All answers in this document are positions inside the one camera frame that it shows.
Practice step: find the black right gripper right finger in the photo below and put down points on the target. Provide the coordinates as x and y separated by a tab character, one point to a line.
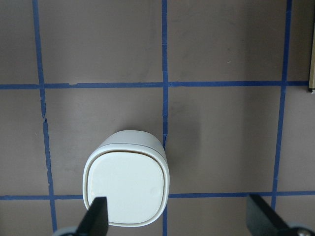
262	220

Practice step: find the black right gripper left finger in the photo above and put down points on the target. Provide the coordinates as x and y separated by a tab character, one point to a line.
95	221

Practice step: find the white plastic trash can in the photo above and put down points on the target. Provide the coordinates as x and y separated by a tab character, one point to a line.
130	169

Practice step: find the blue tape strip lower horizontal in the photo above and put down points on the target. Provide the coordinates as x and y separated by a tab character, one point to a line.
171	195

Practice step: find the beige panel at right edge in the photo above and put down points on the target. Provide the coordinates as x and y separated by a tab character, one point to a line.
311	85

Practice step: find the blue tape strip left vertical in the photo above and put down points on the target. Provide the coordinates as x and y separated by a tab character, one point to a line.
36	23

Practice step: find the blue tape strip right vertical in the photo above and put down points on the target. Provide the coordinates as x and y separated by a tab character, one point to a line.
288	13

